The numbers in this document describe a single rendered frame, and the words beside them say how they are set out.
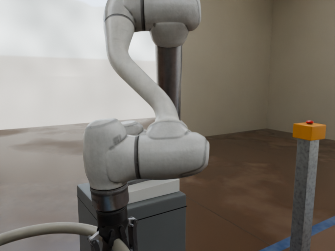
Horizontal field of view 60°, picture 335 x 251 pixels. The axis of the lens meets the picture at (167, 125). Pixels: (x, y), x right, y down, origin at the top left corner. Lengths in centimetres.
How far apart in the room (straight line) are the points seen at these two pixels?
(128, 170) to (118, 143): 6
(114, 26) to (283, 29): 728
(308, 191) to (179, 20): 123
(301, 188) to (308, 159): 18
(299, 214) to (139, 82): 136
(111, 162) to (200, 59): 601
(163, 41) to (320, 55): 656
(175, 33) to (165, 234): 87
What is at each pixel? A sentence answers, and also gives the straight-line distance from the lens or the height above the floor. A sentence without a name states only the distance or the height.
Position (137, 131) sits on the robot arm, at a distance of 131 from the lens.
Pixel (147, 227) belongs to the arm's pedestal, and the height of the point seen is 69.
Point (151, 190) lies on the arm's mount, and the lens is 132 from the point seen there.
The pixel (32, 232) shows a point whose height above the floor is 91.
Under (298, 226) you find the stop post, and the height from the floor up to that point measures 48.
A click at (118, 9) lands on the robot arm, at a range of 99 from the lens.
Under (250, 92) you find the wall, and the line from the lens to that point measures 770.
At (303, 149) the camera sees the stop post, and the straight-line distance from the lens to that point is 178.
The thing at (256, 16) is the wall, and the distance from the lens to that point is 791.
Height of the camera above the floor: 133
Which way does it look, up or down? 9 degrees down
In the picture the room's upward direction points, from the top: straight up
